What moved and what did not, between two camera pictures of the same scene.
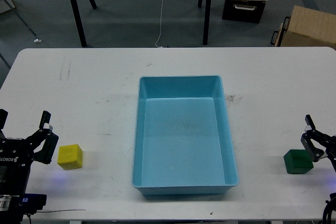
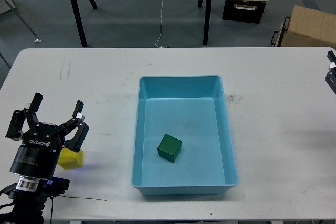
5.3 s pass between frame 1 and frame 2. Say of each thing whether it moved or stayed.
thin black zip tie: moved
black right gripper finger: moved
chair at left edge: stayed
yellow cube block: stayed
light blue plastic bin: stayed
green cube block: moved
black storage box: stayed
